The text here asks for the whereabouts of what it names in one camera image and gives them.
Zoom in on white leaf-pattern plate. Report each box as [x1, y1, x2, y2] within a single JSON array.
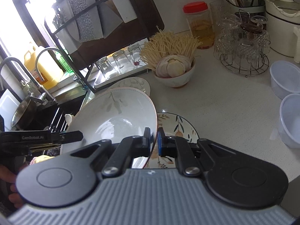
[[61, 87, 158, 154], [108, 77, 151, 96]]

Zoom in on translucent plastic bowl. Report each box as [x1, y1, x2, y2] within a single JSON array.
[[269, 60, 300, 99], [278, 94, 300, 148]]

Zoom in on black sink drain rack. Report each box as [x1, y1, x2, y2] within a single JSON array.
[[44, 108, 71, 133]]

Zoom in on green bottle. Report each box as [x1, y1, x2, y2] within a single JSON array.
[[55, 51, 73, 74]]

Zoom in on bowl with noodles and onion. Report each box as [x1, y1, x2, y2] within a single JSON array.
[[140, 29, 202, 88]]

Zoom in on black dish rack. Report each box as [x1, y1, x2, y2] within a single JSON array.
[[44, 0, 151, 94]]

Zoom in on colourful floral plate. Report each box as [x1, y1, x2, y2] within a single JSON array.
[[145, 112, 199, 169]]

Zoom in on right drinking glass red print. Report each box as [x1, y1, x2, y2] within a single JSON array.
[[128, 43, 146, 68]]

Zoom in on left drinking glass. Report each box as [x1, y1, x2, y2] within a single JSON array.
[[96, 56, 118, 80]]

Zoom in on white cutlery caddy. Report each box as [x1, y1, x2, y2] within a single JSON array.
[[112, 0, 137, 23]]

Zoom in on white electric cooking pot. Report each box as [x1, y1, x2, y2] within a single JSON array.
[[264, 0, 299, 63]]

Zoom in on middle drinking glass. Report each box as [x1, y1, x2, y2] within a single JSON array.
[[112, 49, 134, 74]]

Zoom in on red-lid plastic jar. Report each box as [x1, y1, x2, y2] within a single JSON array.
[[183, 1, 215, 49]]

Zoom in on dark wooden cutting board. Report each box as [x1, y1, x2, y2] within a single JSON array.
[[70, 0, 164, 70]]

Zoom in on white drip tray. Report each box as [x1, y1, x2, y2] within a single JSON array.
[[94, 44, 146, 88]]

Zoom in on tall steel faucet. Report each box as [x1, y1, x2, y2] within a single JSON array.
[[1, 56, 57, 105]]

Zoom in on small steel faucet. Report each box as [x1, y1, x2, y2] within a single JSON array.
[[35, 47, 88, 89]]

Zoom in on orange detergent bottle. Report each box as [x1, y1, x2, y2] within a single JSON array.
[[24, 42, 64, 90]]

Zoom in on steel pot in sink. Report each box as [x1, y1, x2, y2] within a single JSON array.
[[11, 96, 37, 130]]

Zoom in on left hand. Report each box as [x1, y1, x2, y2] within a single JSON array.
[[0, 154, 55, 209]]

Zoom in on white appliance by sink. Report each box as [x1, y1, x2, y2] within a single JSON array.
[[0, 89, 20, 132]]

